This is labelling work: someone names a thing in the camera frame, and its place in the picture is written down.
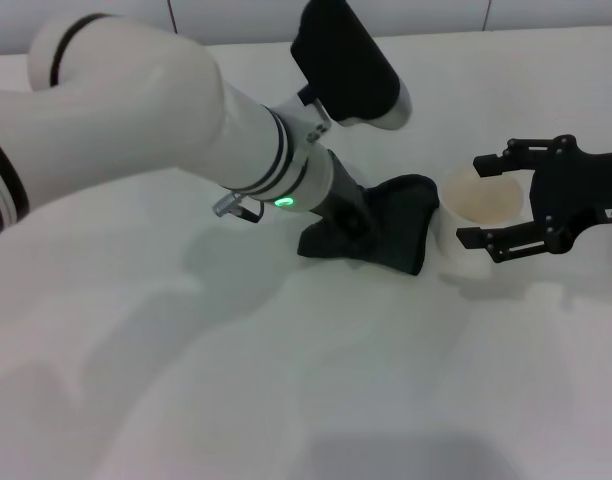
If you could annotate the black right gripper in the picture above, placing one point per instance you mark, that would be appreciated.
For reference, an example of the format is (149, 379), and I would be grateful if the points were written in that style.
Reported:
(581, 190)

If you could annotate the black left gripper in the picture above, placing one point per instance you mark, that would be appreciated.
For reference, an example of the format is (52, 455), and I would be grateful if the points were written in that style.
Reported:
(343, 200)

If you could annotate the translucent white plastic cup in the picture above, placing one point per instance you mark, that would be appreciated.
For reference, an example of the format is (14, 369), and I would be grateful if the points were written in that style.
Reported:
(481, 200)

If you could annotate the dark cloth rag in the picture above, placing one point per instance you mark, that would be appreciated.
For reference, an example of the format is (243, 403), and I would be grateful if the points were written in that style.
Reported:
(401, 225)

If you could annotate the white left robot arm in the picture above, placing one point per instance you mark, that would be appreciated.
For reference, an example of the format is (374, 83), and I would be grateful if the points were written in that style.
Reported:
(136, 100)

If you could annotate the left wrist camera housing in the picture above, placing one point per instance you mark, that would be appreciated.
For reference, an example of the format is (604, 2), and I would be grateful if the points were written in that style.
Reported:
(346, 65)

